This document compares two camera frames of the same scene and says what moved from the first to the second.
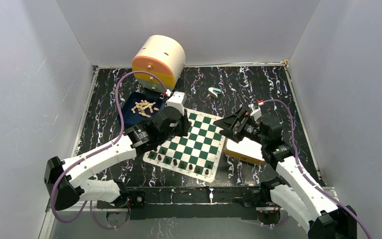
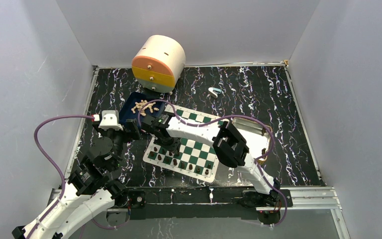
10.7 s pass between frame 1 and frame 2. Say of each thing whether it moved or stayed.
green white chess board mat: stayed
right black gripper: moved
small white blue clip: stayed
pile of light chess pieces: stayed
